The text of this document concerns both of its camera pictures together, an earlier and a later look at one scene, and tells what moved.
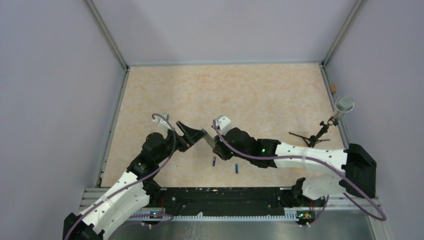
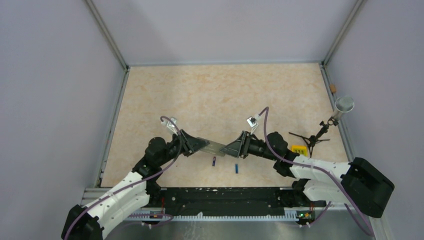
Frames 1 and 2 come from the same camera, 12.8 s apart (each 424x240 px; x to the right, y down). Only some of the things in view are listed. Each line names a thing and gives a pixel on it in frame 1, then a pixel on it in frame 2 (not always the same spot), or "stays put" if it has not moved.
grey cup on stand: [342, 104] stays put
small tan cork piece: [333, 88] stays put
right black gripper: [220, 148] → [243, 143]
